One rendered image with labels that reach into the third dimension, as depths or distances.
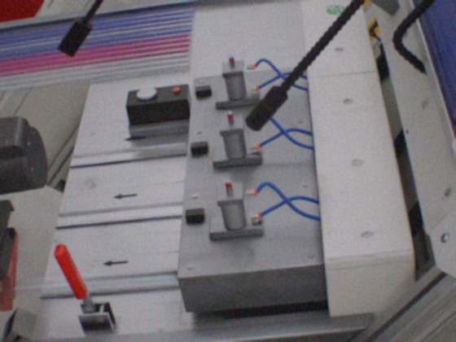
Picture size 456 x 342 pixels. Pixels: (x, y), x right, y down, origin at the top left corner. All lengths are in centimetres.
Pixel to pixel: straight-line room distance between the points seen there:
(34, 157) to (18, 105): 165
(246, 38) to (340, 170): 44
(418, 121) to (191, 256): 24
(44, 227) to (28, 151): 75
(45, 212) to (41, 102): 90
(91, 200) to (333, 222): 33
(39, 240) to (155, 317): 67
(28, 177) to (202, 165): 22
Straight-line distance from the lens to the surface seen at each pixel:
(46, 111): 251
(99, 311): 92
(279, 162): 99
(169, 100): 114
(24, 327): 138
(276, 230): 91
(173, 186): 108
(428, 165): 85
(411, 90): 94
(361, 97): 103
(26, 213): 160
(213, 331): 89
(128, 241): 102
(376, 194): 90
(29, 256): 154
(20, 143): 85
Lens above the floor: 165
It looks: 30 degrees down
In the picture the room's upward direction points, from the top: 41 degrees clockwise
